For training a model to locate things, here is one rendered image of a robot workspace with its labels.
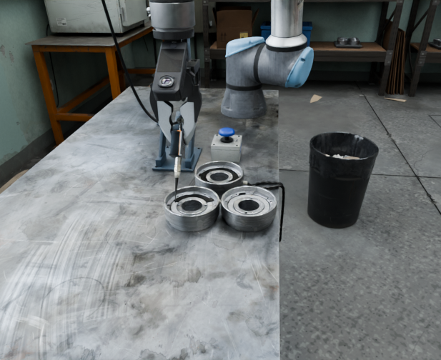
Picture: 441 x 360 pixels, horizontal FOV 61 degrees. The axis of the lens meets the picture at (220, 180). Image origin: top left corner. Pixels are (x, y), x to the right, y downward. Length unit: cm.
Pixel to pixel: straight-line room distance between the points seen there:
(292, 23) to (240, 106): 29
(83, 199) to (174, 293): 34
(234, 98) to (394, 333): 107
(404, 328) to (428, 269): 40
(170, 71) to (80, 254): 34
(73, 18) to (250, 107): 206
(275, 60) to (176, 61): 51
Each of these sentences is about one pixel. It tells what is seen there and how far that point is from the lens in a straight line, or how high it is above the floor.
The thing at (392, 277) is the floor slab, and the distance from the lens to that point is 191.
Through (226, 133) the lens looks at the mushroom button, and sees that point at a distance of 92.
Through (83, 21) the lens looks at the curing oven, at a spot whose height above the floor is 89.
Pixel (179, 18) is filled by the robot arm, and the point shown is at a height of 115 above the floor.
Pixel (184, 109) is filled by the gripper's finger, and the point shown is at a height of 99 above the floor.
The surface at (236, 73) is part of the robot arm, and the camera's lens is 119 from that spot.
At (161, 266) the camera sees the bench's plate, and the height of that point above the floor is 80.
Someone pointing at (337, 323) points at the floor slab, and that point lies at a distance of 164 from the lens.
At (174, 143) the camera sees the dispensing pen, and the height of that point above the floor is 93.
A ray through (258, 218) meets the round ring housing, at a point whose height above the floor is 83.
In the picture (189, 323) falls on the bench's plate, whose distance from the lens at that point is 55.
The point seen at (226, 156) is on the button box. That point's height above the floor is 82.
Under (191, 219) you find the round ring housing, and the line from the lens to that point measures 68.
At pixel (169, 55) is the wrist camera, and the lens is 67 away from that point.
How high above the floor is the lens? 123
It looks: 30 degrees down
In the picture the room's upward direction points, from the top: 1 degrees counter-clockwise
